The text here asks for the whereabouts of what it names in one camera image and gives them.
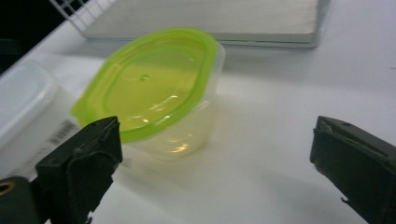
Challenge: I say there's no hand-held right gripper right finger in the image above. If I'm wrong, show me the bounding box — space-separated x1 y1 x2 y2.
309 115 396 224

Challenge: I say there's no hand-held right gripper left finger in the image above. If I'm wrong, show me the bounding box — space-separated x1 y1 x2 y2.
35 116 123 224

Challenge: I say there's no clear container with green lid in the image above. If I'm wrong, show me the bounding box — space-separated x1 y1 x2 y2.
70 26 220 144

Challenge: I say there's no clear plastic container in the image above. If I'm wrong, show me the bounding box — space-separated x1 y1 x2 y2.
129 41 226 162

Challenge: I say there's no white translucent plastic box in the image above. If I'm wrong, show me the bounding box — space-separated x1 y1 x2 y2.
0 60 82 181

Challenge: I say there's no white framed board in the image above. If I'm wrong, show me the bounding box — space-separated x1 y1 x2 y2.
81 0 331 49

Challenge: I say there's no white wire rack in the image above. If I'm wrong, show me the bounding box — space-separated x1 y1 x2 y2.
49 0 118 32

